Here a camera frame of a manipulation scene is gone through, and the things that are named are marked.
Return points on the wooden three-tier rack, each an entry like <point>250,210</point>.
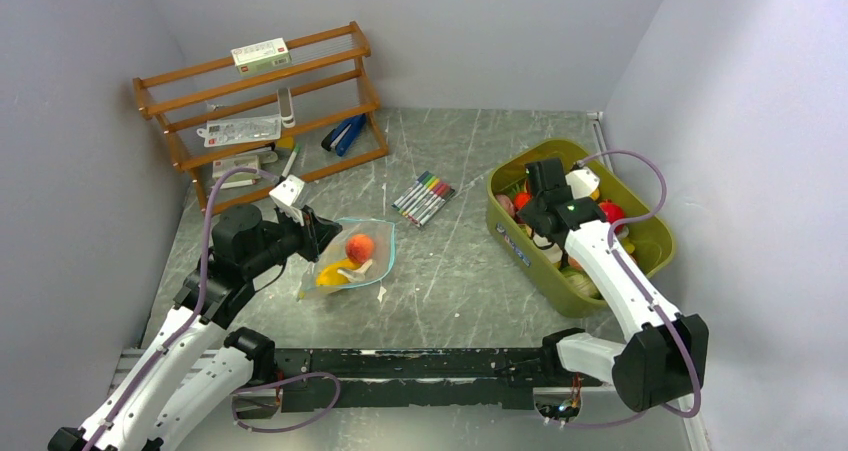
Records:
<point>317,111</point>

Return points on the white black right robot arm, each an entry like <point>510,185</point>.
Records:
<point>662,359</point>

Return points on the blue stapler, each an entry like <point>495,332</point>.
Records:
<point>343,135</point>

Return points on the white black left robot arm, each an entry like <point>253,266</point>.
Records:
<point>196,362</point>

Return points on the red toy carrot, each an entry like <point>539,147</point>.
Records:
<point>521,199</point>

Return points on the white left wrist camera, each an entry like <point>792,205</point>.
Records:
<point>286,196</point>

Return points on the red toy pomegranate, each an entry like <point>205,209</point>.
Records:
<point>613,212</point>

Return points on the flat white package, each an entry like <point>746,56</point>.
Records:
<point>225,132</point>

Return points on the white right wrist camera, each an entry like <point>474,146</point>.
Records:
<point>583,183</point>

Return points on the white green marker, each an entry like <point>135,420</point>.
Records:
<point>290,161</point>

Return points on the small white box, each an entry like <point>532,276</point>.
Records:
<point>241,179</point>

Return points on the clear zip top bag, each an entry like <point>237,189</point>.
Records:
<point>382,232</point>

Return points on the green toy cabbage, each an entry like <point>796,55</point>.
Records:
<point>581,283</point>

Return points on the coloured marker pen set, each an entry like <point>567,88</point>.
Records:
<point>424,199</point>

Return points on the toy peach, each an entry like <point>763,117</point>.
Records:
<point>359,248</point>

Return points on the white upright device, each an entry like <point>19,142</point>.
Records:
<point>286,107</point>

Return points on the white green box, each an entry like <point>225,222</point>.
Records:
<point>261,57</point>

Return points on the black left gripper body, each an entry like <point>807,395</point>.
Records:
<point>291,237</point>

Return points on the yellow toy mango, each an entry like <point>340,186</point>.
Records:
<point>335,274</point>

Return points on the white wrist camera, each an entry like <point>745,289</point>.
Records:
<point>583,183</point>
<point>286,196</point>

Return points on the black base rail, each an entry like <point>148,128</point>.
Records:
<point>511,378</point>

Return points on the olive green plastic bin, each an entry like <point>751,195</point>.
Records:
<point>654,242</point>

